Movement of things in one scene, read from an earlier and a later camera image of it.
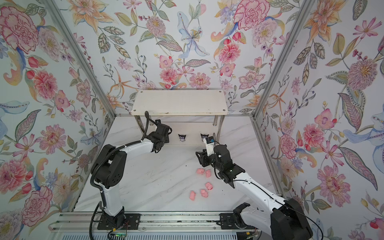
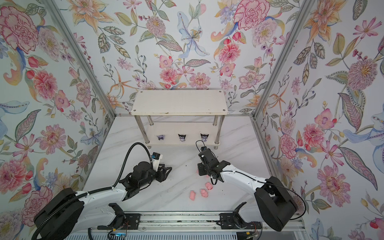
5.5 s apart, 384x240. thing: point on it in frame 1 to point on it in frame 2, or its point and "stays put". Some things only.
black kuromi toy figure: (203, 137) stays put
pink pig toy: (204, 193) stays put
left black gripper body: (165, 140) to (151, 178)
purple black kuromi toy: (182, 138) stays put
